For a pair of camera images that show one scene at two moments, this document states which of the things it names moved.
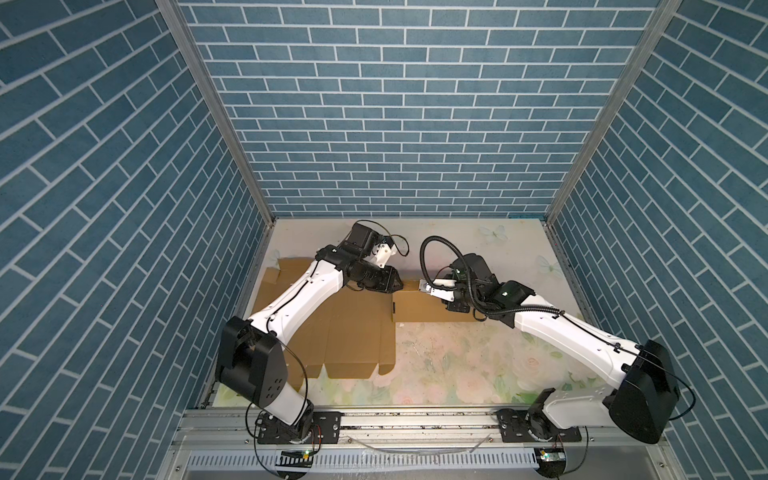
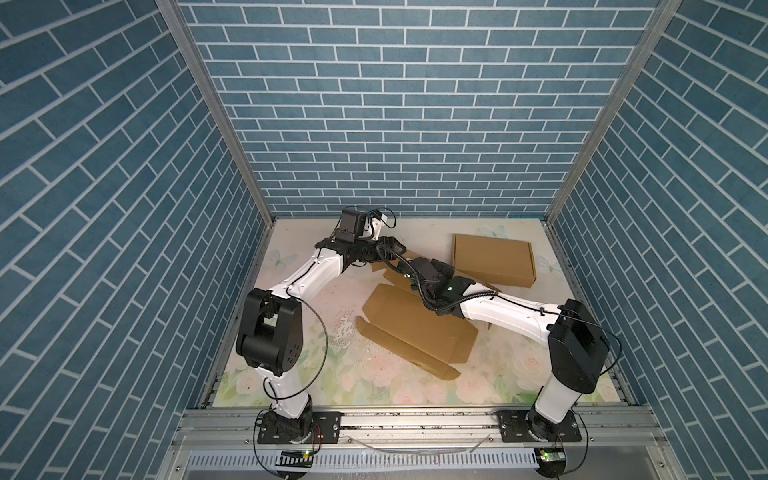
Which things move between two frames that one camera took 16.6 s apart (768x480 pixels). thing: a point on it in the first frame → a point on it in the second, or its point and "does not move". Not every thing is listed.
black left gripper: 387,280 → 387,252
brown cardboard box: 414,305 → 494,261
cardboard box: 355,338 → 398,316
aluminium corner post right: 666,13 does not move
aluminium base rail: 416,428 does not move
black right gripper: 455,306 → 446,273
